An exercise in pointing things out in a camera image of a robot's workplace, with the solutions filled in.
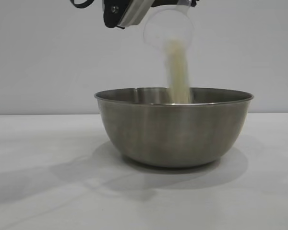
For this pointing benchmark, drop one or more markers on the stainless steel mixing bowl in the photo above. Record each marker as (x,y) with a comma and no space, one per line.
(175,134)

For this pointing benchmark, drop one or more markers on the white rice grains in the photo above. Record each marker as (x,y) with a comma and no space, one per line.
(180,72)

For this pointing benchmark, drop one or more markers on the clear plastic measuring cup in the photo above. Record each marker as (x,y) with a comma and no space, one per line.
(168,26)

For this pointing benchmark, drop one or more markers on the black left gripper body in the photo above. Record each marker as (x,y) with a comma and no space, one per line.
(166,2)

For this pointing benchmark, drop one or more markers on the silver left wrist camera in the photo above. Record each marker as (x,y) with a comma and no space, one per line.
(124,12)

